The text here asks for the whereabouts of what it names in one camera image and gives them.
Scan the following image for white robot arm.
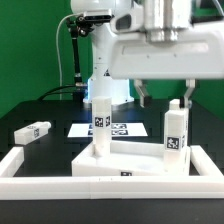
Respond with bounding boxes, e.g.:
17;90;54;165
71;0;224;105

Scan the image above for white desk top tray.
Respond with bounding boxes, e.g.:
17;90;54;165
71;139;192;178

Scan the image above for black camera stand pole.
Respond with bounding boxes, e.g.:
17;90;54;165
66;18;82;87

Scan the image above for white cable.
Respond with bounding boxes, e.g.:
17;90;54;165
55;13;83;100

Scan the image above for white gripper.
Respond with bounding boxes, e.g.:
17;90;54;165
109;28;224;108

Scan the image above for white U-shaped frame fence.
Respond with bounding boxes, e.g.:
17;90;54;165
0;147;224;200

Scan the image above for black cables at base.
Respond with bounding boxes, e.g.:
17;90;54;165
37;84;88;102

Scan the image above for black camera on stand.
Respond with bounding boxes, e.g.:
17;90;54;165
75;9;114;37

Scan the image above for sheet with fiducial markers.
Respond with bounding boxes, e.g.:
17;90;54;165
68;123;147;138

